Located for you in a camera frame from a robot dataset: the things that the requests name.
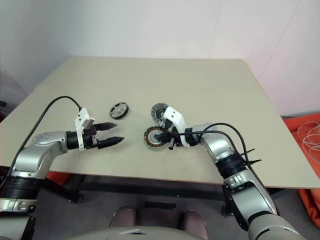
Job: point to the grey copper-wound motor stator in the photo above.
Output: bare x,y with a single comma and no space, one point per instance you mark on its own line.
150,137

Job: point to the black zip tie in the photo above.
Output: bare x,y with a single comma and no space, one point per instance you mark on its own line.
250,150
256,161

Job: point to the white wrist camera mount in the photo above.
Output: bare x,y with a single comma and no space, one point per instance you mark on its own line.
82,117
175,116

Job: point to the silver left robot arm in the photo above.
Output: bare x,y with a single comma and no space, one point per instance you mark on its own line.
42,150

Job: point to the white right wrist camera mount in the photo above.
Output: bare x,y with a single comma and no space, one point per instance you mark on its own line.
175,116

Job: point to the grey robot torso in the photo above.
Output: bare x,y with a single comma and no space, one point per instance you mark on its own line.
155,233

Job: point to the black flat robot bracket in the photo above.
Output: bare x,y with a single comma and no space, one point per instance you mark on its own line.
28,228

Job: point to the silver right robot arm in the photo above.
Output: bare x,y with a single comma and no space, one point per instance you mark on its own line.
215,146

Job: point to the black table frame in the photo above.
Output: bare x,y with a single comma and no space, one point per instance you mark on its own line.
150,186

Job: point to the grey round motor rotor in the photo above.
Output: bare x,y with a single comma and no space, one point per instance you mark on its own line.
157,110

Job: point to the dark maroon rounded shape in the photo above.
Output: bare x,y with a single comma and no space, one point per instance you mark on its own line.
122,216
193,221

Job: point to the silver disc with black ring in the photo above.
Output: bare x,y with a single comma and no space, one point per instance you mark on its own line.
118,108

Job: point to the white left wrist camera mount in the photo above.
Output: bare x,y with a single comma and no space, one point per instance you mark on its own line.
82,117

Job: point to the orange bean bag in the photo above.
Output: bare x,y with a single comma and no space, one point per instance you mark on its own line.
311,207
292,124

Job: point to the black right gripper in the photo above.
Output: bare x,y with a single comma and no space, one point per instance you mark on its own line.
175,138

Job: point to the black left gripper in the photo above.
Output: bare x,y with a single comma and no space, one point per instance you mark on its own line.
89,137

